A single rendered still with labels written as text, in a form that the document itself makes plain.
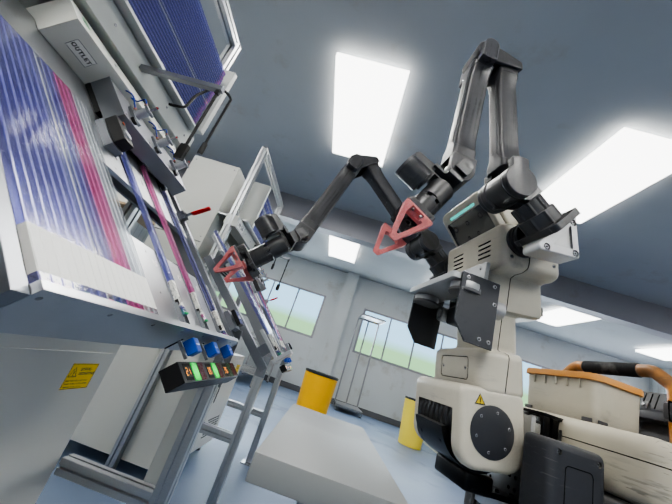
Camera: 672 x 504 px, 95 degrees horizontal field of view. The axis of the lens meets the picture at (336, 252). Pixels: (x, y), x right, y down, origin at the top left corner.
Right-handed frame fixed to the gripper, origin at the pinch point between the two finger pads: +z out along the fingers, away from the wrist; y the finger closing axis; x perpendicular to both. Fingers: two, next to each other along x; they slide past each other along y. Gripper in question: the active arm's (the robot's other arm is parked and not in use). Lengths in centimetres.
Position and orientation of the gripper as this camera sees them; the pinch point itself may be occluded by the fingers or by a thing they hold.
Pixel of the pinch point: (222, 274)
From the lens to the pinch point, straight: 92.4
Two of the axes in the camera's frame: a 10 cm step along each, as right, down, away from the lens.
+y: 0.4, -3.5, -9.3
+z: -8.7, 4.5, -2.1
